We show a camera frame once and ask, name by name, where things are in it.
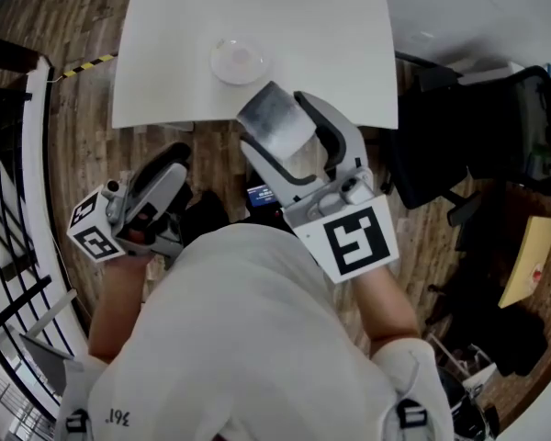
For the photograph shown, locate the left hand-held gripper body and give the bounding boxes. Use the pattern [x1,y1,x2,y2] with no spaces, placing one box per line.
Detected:
[66,181,186,271]

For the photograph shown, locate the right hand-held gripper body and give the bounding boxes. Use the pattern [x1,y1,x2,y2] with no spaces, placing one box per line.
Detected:
[281,166,400,286]

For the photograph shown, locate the person's left forearm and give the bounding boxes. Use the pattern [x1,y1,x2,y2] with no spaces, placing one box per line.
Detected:
[87,253,153,366]

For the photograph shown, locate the person's right forearm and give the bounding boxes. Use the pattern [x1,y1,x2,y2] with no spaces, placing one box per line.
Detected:
[350,261,422,356]

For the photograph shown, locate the person's left hand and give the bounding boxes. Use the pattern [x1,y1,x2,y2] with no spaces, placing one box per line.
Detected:
[127,227,158,245]

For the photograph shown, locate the black device with blue screen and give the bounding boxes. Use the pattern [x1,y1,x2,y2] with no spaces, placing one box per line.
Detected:
[246,183,280,209]

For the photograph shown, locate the person's black trousers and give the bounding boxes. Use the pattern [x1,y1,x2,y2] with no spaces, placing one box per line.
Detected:
[181,189,305,243]

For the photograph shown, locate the white stick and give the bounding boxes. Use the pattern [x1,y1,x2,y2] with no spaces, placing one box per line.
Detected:
[21,288,78,340]

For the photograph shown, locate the black stair railing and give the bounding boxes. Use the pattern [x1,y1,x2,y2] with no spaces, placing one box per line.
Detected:
[0,85,77,424]

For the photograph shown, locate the yellow black striped floor strip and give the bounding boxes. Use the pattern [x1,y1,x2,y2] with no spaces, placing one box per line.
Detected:
[61,51,119,81]

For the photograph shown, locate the white table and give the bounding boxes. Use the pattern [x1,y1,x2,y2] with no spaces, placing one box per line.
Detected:
[111,0,400,131]

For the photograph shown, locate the dark grey panel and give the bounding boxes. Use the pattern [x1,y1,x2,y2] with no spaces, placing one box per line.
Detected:
[19,332,75,400]

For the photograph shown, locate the person in white shirt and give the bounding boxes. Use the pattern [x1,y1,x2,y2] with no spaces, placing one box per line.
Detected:
[56,221,456,441]

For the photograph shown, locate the white desk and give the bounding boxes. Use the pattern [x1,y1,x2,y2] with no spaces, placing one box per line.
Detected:
[457,60,528,87]

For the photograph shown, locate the black office chair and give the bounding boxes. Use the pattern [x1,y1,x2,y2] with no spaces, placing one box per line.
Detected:
[383,51,551,253]

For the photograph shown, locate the large black bag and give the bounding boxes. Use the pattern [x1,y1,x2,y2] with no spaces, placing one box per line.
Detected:
[453,300,548,378]

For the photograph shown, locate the yellow board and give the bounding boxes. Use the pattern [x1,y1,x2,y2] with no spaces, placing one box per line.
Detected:
[497,214,551,310]

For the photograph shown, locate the white wire rack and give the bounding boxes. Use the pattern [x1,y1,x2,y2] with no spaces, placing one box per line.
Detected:
[423,332,498,386]

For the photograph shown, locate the black strap buckle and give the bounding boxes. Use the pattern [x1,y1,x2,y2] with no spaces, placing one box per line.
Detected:
[396,399,430,432]
[64,408,92,433]

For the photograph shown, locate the dark wooden post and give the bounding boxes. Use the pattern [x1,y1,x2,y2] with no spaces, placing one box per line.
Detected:
[0,31,52,72]

